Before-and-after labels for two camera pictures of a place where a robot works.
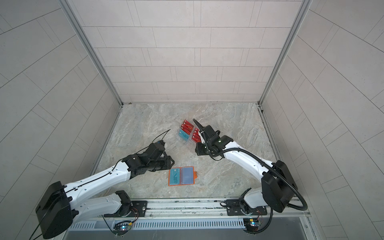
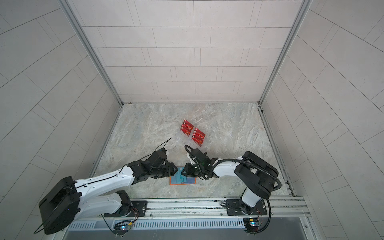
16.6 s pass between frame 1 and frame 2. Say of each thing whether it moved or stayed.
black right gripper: moved
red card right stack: stayed
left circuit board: stayed
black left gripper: moved
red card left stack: stayed
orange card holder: stayed
